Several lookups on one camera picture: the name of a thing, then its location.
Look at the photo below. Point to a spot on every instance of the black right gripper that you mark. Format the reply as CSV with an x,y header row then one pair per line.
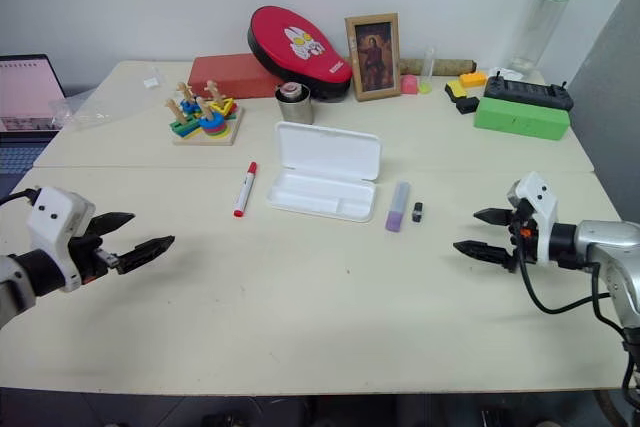
x,y
520,234

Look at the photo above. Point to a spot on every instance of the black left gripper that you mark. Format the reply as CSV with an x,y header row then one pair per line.
x,y
90,254

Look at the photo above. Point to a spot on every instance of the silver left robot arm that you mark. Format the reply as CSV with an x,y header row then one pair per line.
x,y
15,282

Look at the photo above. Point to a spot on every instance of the white open pencil case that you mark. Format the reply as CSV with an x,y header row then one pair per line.
x,y
327,172

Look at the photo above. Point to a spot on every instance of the green foam block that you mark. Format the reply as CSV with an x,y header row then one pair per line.
x,y
520,119

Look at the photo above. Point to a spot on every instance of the red whiteboard marker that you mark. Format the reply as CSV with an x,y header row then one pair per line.
x,y
245,189

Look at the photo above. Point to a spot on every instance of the small black block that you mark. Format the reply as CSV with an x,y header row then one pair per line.
x,y
466,105

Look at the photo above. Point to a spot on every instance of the clear plastic bag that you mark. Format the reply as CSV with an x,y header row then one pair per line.
x,y
115,97

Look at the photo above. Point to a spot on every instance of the wooden shape stacking toy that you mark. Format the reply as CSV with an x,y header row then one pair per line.
x,y
205,117

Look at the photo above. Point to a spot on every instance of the black remote controller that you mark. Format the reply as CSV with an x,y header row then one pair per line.
x,y
530,93

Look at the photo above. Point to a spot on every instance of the yellow and black sponge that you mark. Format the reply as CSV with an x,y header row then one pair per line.
x,y
456,88

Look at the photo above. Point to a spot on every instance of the orange toy brick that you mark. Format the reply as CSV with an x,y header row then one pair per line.
x,y
472,79

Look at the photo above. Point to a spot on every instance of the laptop computer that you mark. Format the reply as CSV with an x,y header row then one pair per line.
x,y
22,107

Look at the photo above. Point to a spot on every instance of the pink eraser block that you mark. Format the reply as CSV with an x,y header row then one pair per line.
x,y
409,84

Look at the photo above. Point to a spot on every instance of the brown cork roll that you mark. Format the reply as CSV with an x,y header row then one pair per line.
x,y
450,66

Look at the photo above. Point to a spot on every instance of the clear tube with green base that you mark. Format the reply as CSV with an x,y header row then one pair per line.
x,y
427,72

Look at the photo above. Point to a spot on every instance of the red brick block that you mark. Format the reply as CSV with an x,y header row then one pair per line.
x,y
225,76

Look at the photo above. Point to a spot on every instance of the steel cup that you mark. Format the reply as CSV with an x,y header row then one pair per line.
x,y
294,106

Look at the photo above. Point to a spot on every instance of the clear bottle with green cap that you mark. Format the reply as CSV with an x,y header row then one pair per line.
x,y
542,22

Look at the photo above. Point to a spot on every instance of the red boxing pad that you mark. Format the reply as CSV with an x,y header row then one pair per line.
x,y
300,52

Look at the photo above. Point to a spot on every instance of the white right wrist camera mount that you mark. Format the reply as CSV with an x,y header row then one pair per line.
x,y
540,207

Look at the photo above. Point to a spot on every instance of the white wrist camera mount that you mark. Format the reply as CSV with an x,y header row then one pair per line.
x,y
52,219
540,207

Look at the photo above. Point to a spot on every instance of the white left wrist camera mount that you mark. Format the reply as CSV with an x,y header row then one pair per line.
x,y
52,219

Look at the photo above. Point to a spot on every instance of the wooden picture frame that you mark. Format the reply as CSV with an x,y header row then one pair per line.
x,y
372,57

